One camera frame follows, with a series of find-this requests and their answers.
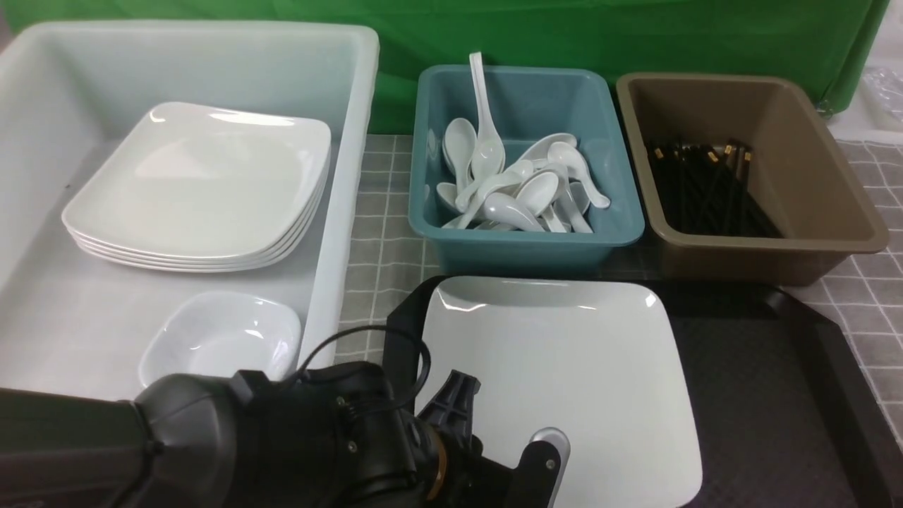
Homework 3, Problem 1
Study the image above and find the large white plastic tub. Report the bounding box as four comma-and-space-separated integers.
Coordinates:
2, 20, 380, 401

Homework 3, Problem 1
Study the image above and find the white ceramic soup spoon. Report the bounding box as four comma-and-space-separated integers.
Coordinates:
454, 159, 535, 212

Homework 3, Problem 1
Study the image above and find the teal plastic bin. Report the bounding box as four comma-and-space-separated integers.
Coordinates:
408, 64, 646, 279

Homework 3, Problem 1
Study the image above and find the black cable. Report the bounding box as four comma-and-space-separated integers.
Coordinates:
279, 325, 432, 417

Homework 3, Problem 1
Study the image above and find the large white square plate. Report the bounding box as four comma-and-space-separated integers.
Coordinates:
415, 276, 703, 507

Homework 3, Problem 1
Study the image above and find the pile of black chopsticks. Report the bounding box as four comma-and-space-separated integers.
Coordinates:
646, 138, 783, 238

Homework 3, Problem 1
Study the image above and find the upright white spoon in bin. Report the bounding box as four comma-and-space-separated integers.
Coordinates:
470, 52, 506, 182

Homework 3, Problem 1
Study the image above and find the black serving tray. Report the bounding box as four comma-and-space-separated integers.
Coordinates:
383, 276, 901, 507

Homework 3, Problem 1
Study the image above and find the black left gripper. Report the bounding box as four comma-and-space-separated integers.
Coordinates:
233, 361, 571, 507

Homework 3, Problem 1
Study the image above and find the white spoon front in bin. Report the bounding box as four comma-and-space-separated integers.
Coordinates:
481, 192, 545, 232

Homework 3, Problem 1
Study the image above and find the grey checked tablecloth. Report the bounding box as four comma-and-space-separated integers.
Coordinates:
339, 135, 902, 440

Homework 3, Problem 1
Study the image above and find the white spoon left in bin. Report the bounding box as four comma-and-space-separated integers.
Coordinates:
442, 118, 476, 194

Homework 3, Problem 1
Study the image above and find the top stacked white plate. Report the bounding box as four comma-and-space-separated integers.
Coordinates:
61, 101, 332, 261

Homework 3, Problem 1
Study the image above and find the brown plastic bin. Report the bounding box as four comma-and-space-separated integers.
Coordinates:
617, 72, 889, 286

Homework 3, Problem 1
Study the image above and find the small white square bowl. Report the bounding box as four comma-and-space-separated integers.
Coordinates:
138, 291, 303, 388

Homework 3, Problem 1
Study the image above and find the bottom stacked white plate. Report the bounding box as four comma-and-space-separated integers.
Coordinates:
73, 182, 325, 274

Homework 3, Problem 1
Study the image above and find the stacked white plate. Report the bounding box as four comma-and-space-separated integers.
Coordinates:
71, 174, 328, 273
61, 101, 332, 261
73, 182, 325, 274
61, 149, 329, 273

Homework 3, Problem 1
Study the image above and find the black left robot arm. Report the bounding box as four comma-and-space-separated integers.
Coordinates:
1, 361, 570, 507

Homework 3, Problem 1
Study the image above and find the clear plastic sheet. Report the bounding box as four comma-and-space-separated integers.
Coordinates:
862, 66, 902, 124

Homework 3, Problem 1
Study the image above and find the white spoon right in bin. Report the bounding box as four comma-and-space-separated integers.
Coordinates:
547, 141, 612, 210

